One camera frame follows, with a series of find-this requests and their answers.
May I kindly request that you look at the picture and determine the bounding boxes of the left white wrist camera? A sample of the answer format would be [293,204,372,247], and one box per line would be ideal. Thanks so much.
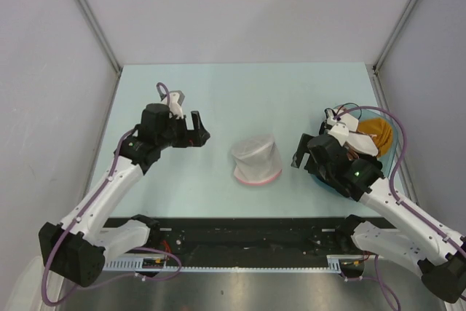
[159,90,185,119]

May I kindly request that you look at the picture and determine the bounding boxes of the purple cable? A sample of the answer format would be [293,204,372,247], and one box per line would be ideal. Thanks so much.
[336,106,466,311]
[41,82,183,306]

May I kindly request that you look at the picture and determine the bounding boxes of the white slotted cable duct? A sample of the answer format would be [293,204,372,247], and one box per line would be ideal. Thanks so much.
[103,255,367,274]

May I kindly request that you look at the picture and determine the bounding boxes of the white bra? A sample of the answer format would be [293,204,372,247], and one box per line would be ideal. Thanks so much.
[333,108,378,157]

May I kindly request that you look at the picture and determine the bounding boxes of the blue translucent plastic basin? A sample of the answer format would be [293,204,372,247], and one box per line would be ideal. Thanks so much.
[309,103,401,192]

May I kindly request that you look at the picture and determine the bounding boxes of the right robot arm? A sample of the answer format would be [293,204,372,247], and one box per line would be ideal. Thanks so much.
[291,134,465,304]

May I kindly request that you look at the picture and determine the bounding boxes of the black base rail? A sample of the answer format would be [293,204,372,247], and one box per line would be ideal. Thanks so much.
[145,218,363,269]

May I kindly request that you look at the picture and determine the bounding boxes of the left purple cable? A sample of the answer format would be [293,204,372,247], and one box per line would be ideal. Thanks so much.
[41,82,183,306]

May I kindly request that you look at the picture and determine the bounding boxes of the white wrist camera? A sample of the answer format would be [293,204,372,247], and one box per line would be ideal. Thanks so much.
[325,114,359,146]
[159,90,185,119]

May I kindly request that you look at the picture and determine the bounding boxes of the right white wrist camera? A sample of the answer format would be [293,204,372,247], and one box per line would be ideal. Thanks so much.
[325,114,359,146]

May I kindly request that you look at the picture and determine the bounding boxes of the white mesh laundry bag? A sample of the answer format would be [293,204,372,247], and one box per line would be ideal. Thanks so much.
[231,134,283,186]

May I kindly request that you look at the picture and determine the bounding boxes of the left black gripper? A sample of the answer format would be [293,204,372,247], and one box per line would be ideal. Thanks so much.
[157,111,209,149]

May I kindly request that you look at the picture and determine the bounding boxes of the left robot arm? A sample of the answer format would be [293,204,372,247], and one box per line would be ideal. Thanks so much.
[39,103,210,288]

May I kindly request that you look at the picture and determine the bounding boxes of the mustard yellow garment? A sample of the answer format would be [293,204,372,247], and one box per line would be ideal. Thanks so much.
[358,118,394,158]

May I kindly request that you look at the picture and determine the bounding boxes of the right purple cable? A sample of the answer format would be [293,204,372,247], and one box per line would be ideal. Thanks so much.
[336,106,466,311]

